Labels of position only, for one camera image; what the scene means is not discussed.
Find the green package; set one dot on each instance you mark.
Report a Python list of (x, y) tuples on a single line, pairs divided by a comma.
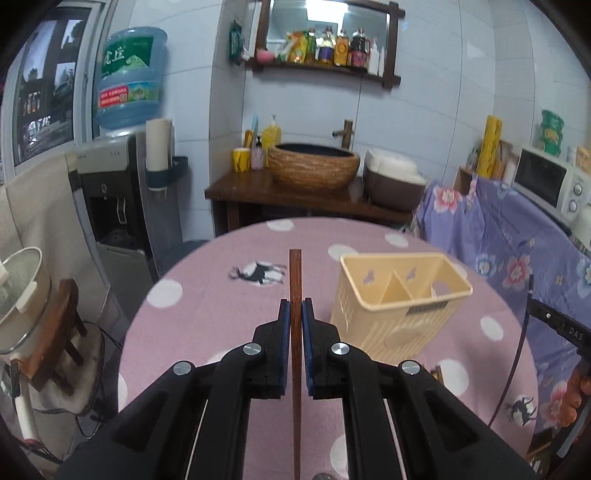
[(550, 133)]

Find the brown wooden chopstick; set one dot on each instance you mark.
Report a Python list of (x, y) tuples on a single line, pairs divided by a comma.
[(295, 354)]

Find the wooden faucet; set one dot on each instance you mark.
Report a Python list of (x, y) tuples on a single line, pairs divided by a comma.
[(346, 134)]

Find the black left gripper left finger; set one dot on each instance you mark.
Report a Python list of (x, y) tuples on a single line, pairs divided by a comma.
[(191, 422)]

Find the dark wooden vanity counter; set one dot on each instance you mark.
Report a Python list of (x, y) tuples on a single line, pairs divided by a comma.
[(243, 199)]

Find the woven brown basin sink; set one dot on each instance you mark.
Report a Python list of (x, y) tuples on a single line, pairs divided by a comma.
[(312, 166)]

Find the yellow roll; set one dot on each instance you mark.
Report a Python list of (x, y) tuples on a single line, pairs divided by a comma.
[(489, 147)]

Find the beige pot on stool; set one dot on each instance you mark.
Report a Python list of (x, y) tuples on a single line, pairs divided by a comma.
[(26, 288)]

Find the dark wooden stool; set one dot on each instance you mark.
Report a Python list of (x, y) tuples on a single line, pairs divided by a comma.
[(55, 338)]

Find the white water dispenser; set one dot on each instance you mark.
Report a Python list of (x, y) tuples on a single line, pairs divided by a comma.
[(124, 213)]

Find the wooden framed mirror shelf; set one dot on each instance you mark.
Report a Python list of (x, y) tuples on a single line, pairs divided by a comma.
[(355, 38)]

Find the blue water jug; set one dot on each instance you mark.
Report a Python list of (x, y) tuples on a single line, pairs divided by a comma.
[(131, 72)]

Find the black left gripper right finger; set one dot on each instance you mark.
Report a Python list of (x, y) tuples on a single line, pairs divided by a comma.
[(400, 422)]

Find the white microwave oven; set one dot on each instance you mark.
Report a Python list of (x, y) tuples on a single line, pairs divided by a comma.
[(561, 189)]

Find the yellow soap bottle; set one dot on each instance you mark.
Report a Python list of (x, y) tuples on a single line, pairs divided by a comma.
[(271, 134)]

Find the brown white rice cooker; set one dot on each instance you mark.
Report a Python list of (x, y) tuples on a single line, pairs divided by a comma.
[(393, 180)]

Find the paper cup dispenser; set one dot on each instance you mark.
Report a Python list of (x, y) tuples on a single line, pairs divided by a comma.
[(162, 167)]

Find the beige plastic utensil holder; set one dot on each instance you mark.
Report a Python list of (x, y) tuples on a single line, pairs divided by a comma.
[(392, 305)]

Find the purple floral cloth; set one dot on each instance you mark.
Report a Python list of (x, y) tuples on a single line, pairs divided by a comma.
[(510, 373)]

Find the yellow mug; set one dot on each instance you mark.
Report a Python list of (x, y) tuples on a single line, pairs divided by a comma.
[(241, 159)]

